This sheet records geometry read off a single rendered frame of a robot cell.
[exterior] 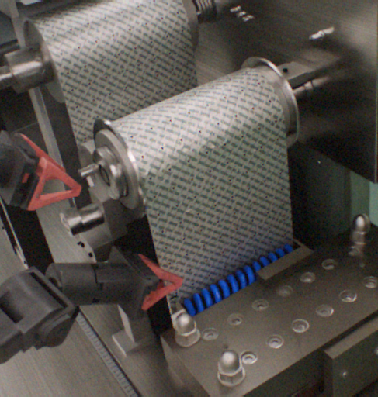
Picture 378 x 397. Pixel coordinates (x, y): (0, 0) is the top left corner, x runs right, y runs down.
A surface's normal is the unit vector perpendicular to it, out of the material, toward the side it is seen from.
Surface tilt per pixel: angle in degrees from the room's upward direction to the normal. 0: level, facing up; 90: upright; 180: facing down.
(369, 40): 90
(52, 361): 0
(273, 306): 0
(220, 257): 90
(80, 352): 0
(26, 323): 27
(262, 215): 90
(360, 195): 90
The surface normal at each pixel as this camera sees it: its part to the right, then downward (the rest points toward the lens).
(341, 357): 0.51, 0.43
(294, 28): -0.84, 0.40
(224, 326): -0.15, -0.81
